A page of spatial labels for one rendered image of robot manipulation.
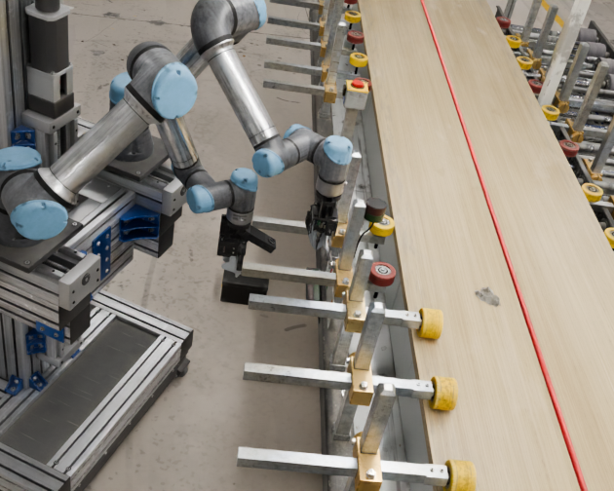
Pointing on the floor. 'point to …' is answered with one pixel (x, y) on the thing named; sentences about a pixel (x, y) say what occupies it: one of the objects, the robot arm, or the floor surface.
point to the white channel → (563, 52)
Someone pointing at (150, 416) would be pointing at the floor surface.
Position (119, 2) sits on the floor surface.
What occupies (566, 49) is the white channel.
